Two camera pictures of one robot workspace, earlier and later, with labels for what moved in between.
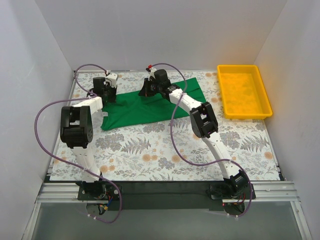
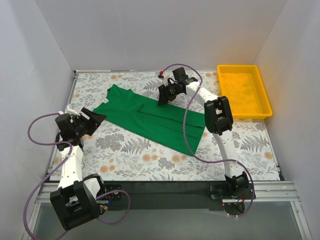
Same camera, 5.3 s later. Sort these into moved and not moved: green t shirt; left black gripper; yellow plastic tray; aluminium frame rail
Moved: left black gripper; green t shirt
Not moved: aluminium frame rail; yellow plastic tray
